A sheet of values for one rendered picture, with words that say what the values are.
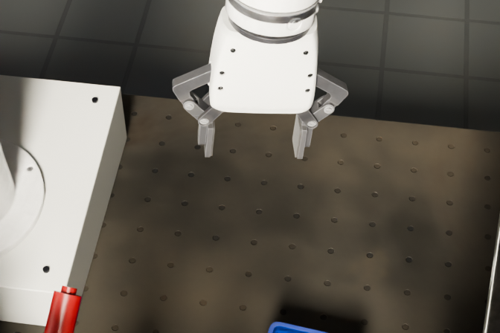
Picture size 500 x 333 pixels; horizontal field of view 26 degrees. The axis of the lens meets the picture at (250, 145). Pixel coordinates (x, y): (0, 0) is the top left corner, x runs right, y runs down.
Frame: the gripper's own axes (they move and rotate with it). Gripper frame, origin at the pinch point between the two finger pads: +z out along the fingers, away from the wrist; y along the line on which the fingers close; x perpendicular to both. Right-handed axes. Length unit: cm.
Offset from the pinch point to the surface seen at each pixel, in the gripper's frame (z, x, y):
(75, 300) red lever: -7.2, 26.8, 16.6
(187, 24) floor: 85, -140, -4
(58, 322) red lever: -6.3, 28.1, 17.8
